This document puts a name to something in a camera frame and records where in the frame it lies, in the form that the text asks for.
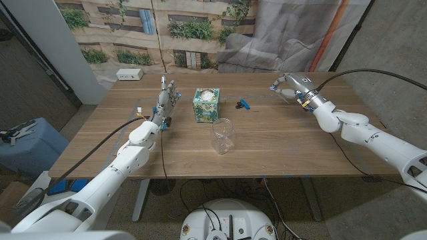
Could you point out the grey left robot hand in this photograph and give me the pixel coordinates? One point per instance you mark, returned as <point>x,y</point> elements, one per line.
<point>164,103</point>

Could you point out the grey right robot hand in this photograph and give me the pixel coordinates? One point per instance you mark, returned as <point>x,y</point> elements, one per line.
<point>300,85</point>

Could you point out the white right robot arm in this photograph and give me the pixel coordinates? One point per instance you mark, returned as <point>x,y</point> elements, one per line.
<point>373,140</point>

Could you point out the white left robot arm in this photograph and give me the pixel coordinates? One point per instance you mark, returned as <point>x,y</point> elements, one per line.
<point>110,180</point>

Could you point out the teal floral tissue box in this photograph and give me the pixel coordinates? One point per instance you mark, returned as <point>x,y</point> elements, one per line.
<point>206,110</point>

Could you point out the clear plastic cup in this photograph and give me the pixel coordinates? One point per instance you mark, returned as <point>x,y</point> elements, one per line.
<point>222,143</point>

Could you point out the grey hand-held gripper tool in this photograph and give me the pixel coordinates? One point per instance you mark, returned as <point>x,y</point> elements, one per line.
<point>20,131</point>

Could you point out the brown cardboard box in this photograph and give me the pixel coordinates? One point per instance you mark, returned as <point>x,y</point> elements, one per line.
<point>10,196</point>

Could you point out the white power strip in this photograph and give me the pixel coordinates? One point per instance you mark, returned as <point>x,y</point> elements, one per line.
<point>129,74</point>

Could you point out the blue and black clip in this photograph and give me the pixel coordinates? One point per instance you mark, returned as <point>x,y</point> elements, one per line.
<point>244,104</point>

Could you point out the printed fabric backdrop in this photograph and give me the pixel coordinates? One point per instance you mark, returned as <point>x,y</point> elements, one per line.
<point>200,50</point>

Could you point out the black round perforated disc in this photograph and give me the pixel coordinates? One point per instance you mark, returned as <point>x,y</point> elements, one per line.
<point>162,186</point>

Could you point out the blue flat panel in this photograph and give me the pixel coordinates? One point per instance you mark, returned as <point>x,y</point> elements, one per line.
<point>78,185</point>

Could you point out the white robot torso base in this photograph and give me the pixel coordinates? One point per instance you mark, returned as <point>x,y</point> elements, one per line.
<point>200,216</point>

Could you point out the blue-grey storage case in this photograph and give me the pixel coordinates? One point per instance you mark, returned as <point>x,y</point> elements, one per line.
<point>33,153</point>

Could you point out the white floor platform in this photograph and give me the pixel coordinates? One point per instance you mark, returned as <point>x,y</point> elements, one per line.
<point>41,180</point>

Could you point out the grey foot pedal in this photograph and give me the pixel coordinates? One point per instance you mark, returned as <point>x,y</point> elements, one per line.
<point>28,200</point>

